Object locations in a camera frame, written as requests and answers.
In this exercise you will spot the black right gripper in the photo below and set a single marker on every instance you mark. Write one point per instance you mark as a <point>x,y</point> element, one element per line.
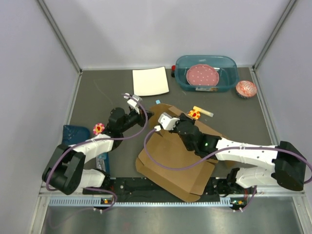
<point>183,117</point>

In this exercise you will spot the dark blue cloth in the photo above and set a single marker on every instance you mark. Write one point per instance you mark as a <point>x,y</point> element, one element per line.
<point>74,134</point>

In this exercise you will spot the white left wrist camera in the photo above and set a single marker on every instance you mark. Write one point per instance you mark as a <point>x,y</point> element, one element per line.
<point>133,102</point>

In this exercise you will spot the brown cardboard box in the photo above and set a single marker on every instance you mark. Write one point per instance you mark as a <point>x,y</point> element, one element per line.
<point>164,162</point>

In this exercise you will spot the aluminium frame post left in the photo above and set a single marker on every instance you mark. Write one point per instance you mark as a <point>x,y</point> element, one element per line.
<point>53,24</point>

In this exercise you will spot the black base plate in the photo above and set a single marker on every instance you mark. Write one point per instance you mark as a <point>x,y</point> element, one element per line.
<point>215,186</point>

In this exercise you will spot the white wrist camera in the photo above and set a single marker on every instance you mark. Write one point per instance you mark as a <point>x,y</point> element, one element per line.
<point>166,122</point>
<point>133,102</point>

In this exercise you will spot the red capped small bottle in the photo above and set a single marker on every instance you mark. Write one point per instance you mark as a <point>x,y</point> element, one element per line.
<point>173,68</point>

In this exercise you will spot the pink dotted plate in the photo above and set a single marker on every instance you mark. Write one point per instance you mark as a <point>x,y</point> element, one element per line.
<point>202,75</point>

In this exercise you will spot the aluminium frame post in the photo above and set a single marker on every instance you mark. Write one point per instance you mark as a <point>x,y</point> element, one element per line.
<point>53,24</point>
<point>286,12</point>

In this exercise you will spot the pink flower plush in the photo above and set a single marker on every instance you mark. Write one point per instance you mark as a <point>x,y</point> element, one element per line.
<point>98,128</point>

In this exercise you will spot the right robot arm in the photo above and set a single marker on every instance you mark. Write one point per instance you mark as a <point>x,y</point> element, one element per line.
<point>281,164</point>

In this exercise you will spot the white square plate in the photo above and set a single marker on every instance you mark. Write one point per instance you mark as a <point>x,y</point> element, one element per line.
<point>150,82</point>

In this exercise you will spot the red patterned bowl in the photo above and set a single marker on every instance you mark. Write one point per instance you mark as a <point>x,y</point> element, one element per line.
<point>246,89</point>

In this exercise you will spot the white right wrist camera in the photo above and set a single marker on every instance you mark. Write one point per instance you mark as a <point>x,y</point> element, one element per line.
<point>166,122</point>

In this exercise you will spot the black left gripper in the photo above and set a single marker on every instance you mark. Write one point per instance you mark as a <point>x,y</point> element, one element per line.
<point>141,117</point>

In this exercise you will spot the yellow highlighter marker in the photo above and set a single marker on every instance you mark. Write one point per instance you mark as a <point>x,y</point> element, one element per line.
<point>202,111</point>

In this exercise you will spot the teal plastic basin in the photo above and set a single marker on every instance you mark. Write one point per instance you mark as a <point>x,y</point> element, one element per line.
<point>227,69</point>

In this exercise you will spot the yellow orange sunflower plush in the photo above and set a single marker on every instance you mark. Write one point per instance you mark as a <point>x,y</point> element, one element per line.
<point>194,114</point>

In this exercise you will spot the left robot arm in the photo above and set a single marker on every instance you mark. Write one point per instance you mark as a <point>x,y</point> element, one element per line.
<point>65,170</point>

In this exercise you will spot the blue packet under arm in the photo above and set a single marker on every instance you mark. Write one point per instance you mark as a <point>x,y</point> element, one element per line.
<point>102,163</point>

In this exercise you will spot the aluminium frame post right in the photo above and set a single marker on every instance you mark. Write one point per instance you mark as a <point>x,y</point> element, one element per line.
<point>286,12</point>

